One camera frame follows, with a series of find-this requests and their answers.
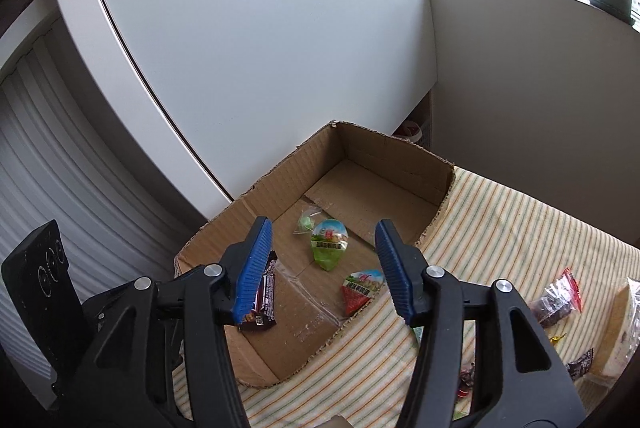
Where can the shoe under cabinet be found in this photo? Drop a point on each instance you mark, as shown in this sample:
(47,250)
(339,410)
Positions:
(410,131)

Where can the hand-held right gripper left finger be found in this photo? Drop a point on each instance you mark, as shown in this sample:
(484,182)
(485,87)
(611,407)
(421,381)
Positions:
(255,268)

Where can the white slatted panel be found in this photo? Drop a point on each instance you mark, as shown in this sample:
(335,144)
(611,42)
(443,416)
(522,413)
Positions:
(75,157)

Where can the red jelly cup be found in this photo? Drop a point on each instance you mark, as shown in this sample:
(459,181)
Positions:
(357,295)

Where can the yellow candy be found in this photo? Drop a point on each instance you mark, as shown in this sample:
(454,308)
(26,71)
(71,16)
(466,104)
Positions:
(556,338)

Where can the white cabinet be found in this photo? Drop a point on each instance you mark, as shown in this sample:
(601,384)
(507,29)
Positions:
(250,32)

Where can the striped bed sheet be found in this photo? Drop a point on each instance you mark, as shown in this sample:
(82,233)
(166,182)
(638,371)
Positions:
(500,228)

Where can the cardboard box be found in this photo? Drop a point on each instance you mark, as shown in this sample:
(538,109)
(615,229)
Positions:
(380,188)

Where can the brown chocolate bar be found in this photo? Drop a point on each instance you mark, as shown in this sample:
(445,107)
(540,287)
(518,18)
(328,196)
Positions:
(267,293)
(580,364)

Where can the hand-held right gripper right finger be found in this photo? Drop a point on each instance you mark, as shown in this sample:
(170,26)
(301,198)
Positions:
(395,273)

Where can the clear red-edged dried fruit packet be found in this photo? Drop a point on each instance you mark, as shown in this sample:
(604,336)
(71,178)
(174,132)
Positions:
(555,303)

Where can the clear packet of sliced bread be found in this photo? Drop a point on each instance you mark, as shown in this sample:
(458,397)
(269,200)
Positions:
(620,333)

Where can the green jelly cup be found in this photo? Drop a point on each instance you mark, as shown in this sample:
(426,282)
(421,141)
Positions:
(327,253)

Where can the green candy in clear wrapper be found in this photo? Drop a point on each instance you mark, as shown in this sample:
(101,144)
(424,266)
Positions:
(305,222)

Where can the dark red candy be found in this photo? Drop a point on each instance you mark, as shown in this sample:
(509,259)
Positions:
(467,378)

